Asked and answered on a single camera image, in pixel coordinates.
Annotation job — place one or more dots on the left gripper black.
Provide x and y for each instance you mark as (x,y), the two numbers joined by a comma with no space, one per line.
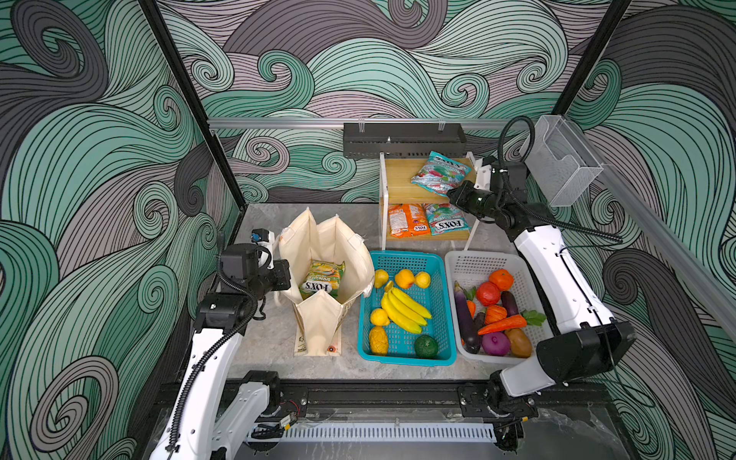
(282,284)

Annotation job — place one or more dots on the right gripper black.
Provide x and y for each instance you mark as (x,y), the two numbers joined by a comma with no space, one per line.
(465,199)

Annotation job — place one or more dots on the yellow green Fox's candy bag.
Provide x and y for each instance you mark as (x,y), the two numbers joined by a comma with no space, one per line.
(322,276)

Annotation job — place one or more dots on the teal red candy bag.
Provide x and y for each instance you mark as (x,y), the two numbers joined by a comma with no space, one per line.
(440,174)

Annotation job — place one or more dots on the cream canvas grocery bag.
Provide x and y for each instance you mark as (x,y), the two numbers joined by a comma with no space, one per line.
(319,318)

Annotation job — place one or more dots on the orange carrot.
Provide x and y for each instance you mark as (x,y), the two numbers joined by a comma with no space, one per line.
(518,321)
(470,301)

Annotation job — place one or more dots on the yellow banana bunch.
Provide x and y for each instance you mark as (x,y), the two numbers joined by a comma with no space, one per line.
(400,313)

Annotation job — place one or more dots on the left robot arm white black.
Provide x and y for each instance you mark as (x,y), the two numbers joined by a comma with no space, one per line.
(199,428)

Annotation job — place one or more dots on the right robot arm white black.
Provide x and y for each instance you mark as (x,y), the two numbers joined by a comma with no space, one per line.
(587,340)

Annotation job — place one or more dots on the teal Fox's candy bag lower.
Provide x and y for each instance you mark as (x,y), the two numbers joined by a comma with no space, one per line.
(445,218)

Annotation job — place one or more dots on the orange snack bag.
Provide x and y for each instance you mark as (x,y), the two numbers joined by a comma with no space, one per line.
(408,220)

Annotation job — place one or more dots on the orange fruit in white basket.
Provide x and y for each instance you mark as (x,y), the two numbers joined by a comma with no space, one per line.
(502,279)

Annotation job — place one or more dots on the white wooden two-tier shelf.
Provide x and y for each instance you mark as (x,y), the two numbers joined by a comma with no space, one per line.
(396,188)

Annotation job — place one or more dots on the red tomato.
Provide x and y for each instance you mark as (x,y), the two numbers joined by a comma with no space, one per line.
(488,294)

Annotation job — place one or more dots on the yellow lemon right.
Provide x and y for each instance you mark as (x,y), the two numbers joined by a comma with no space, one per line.
(422,280)

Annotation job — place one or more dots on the yellow lemon on bananas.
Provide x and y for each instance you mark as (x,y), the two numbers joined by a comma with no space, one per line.
(379,318)

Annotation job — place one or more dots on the yellow orange fruit top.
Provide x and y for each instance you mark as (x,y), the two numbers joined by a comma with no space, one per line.
(404,279)

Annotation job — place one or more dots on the orange small pumpkin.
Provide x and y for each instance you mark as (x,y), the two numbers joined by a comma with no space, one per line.
(494,314)

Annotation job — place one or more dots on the yellow textured pineapple fruit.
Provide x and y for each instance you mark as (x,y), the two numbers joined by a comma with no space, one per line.
(378,341)

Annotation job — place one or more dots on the teal plastic basket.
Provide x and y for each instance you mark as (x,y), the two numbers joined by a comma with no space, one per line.
(435,300)

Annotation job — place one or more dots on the purple red onion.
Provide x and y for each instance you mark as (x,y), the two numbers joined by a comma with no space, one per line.
(496,344)

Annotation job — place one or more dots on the purple eggplant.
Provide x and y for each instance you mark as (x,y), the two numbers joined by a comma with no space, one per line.
(466,325)

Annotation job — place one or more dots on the brown potato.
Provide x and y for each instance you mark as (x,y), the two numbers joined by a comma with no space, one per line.
(520,345)

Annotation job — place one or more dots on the green avocado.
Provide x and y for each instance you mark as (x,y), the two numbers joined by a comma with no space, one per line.
(426,347)

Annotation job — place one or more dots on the clear acrylic wall holder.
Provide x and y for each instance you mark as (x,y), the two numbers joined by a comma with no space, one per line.
(562,160)

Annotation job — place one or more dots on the black wall-mounted tray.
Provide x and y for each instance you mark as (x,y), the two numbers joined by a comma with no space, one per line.
(403,140)

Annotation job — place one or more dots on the aluminium wall rail back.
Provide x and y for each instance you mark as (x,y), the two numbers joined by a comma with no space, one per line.
(295,123)

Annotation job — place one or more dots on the aluminium wall rail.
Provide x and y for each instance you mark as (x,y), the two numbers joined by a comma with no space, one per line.
(685,214)
(295,123)

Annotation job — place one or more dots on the white slotted cable duct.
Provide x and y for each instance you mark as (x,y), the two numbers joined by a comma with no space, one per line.
(389,432)

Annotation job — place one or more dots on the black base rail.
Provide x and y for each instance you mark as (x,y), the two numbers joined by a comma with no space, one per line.
(318,399)

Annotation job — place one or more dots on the aluminium wall rail right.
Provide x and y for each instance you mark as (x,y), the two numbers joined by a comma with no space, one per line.
(685,214)

